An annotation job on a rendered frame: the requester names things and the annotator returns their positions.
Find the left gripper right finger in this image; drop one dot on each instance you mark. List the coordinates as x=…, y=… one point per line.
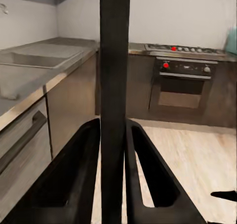
x=172, y=203

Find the dishwasher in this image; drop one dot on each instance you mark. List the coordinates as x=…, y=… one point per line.
x=24, y=154

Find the drop in sink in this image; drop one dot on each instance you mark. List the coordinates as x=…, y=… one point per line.
x=40, y=55

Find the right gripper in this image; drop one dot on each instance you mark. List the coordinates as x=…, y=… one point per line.
x=228, y=195

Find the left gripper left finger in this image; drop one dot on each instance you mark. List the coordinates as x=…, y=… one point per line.
x=64, y=192

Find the poster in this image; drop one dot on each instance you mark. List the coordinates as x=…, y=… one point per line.
x=114, y=30

